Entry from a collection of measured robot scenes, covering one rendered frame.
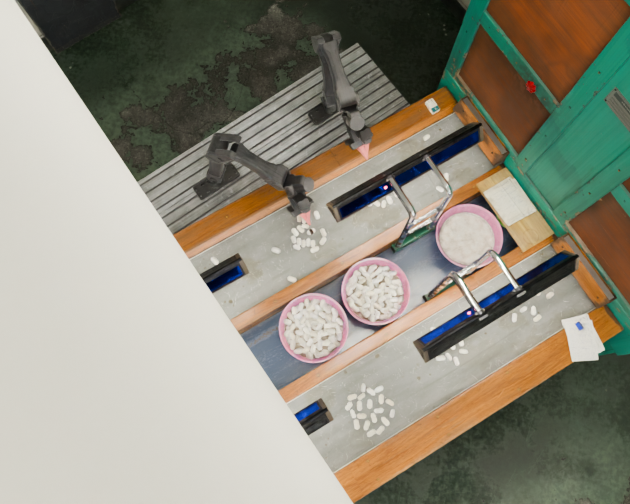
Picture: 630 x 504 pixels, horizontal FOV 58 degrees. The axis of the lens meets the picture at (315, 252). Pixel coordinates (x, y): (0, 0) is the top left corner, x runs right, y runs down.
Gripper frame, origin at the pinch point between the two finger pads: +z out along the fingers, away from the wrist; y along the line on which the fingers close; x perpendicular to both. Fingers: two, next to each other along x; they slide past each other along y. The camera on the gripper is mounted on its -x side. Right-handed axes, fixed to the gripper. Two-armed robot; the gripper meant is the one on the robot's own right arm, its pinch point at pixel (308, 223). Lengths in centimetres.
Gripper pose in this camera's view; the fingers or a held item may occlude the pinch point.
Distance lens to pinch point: 229.7
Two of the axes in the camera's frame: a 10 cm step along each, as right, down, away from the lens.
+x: -3.2, -3.4, 8.9
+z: 4.0, 8.0, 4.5
